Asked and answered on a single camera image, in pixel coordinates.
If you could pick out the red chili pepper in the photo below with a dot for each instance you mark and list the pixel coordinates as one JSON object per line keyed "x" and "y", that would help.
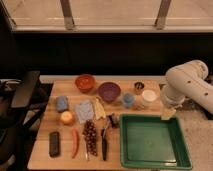
{"x": 75, "y": 145}

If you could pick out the blue cup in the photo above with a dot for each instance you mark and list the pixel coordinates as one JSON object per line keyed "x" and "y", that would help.
{"x": 128, "y": 100}

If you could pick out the black rectangular block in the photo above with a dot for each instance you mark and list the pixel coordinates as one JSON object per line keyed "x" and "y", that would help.
{"x": 54, "y": 144}

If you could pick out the light blue cloth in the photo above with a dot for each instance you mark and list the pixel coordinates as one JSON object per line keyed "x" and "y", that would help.
{"x": 84, "y": 111}

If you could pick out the blue sponge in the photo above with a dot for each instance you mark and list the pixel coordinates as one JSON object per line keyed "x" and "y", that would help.
{"x": 62, "y": 103}

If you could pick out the yellow apple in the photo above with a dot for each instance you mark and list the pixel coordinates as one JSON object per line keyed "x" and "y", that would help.
{"x": 67, "y": 118}

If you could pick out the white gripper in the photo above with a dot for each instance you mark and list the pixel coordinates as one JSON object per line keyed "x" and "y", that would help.
{"x": 167, "y": 113}

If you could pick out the dark red grape bunch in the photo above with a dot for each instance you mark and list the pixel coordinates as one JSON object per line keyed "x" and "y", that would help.
{"x": 90, "y": 136}

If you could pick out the red bowl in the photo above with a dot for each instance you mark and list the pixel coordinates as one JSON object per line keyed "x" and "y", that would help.
{"x": 85, "y": 82}

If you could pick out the black chair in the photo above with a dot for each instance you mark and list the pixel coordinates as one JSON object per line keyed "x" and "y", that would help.
{"x": 22, "y": 102}

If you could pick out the green plastic tray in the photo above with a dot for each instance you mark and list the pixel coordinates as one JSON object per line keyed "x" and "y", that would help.
{"x": 148, "y": 142}

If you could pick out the white lidded container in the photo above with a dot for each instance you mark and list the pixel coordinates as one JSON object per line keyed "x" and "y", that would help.
{"x": 148, "y": 97}

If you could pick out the small dark cup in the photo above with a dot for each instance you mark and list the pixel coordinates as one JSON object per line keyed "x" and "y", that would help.
{"x": 138, "y": 87}

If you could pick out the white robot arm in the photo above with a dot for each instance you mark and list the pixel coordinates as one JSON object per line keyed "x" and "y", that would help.
{"x": 188, "y": 80}

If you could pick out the black handled knife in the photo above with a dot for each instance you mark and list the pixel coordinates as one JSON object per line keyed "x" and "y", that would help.
{"x": 104, "y": 141}

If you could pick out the silver fork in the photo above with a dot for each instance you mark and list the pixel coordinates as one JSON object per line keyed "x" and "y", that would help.
{"x": 86, "y": 149}

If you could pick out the purple bowl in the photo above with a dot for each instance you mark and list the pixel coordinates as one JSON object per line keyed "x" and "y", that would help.
{"x": 109, "y": 91}

